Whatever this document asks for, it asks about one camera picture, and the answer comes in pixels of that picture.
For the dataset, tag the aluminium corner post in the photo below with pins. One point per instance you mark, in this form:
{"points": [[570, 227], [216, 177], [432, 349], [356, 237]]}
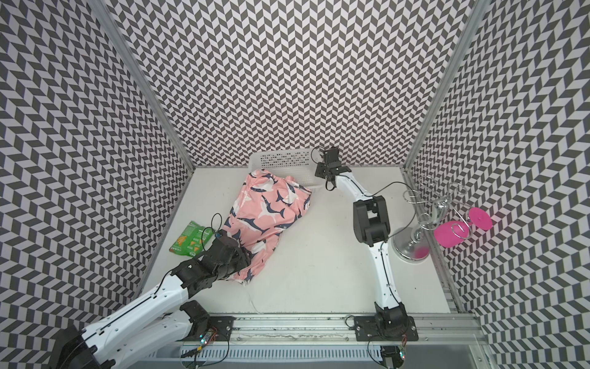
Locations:
{"points": [[103, 15], [457, 57]]}

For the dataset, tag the aluminium corner post right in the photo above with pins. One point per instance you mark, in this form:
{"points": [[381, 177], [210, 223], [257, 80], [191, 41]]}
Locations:
{"points": [[457, 57]]}

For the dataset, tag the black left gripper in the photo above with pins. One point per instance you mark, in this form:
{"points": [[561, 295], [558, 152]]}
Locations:
{"points": [[243, 259]]}

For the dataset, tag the aluminium front rail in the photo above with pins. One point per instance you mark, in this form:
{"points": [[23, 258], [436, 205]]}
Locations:
{"points": [[441, 329]]}

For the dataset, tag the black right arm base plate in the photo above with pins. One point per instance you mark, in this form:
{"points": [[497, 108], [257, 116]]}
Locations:
{"points": [[366, 329]]}

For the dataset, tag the pink shark print shorts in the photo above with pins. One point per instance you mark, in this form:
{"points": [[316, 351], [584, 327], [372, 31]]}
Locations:
{"points": [[267, 205]]}

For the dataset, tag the aluminium corner post left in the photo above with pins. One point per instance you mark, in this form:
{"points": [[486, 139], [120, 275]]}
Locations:
{"points": [[103, 15]]}

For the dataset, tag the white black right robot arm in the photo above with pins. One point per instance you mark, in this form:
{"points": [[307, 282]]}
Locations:
{"points": [[371, 227]]}

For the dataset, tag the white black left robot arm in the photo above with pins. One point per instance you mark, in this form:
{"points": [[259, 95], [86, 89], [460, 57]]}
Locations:
{"points": [[165, 314]]}

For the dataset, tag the chrome wire glass rack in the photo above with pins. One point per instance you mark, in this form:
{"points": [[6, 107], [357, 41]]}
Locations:
{"points": [[410, 243]]}

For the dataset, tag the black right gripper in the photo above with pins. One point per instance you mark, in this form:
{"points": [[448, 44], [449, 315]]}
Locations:
{"points": [[319, 166]]}

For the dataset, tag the pink plastic wine glass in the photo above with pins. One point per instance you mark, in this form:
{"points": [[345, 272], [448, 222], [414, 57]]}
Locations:
{"points": [[452, 233]]}

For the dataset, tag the white perforated plastic basket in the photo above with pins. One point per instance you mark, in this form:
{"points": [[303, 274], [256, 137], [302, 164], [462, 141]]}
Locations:
{"points": [[297, 164]]}

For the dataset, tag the green snack bag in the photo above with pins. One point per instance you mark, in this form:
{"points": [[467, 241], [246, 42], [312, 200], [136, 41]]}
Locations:
{"points": [[192, 240]]}

